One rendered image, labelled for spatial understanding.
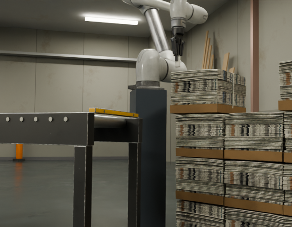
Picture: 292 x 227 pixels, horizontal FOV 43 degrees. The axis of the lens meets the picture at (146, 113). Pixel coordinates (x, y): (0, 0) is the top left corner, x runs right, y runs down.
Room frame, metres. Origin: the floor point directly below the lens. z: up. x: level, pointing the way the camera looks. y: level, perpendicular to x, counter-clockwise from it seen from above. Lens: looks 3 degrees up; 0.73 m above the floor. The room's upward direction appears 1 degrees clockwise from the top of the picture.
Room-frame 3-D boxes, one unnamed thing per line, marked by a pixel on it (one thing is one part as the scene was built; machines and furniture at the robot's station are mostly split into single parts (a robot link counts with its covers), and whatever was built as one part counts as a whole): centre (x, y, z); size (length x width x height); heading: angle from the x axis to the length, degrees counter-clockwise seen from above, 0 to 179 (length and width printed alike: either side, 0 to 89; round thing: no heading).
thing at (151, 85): (2.41, 0.01, 1.03); 0.22 x 0.18 x 0.06; 104
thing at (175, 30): (2.25, -0.19, 1.32); 0.08 x 0.07 x 0.09; 140
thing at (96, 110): (1.57, 0.12, 0.81); 0.43 x 0.03 x 0.02; 160
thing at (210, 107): (2.02, -0.29, 0.86); 0.29 x 0.16 x 0.04; 53
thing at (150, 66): (2.43, -0.02, 1.17); 0.18 x 0.16 x 0.22; 129
